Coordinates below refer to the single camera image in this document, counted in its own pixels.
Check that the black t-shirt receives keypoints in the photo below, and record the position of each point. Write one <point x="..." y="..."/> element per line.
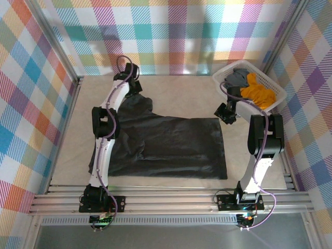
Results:
<point x="181" y="145"/>

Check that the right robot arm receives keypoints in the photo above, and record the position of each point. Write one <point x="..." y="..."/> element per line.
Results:
<point x="267" y="135"/>

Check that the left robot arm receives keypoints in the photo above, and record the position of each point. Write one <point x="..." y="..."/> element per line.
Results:
<point x="101" y="160"/>

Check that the orange t-shirt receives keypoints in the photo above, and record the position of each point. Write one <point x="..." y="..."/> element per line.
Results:
<point x="259" y="96"/>

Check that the grey t-shirt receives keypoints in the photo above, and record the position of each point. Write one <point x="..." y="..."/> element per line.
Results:
<point x="237" y="77"/>

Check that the white plastic basket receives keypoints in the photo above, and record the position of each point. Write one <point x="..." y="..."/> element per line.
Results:
<point x="277" y="102"/>

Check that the grey metal panel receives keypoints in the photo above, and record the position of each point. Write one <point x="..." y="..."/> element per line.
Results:
<point x="168" y="238"/>

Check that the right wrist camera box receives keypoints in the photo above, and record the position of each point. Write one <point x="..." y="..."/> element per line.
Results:
<point x="220" y="110"/>

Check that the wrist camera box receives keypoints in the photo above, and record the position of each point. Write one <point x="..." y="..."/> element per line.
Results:
<point x="220" y="110"/>
<point x="132" y="69"/>

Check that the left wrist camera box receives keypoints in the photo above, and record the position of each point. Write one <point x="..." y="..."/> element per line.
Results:
<point x="132" y="69"/>

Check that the aluminium side rail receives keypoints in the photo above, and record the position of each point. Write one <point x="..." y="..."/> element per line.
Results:
<point x="68" y="116"/>
<point x="289" y="176"/>

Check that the aluminium corner post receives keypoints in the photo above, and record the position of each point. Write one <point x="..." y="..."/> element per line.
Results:
<point x="285" y="39"/>
<point x="60" y="44"/>

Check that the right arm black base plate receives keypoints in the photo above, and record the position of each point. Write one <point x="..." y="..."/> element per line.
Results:
<point x="225" y="202"/>

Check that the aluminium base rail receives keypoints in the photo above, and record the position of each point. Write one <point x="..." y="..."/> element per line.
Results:
<point x="168" y="202"/>

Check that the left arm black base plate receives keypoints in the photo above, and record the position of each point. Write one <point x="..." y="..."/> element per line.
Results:
<point x="122" y="201"/>

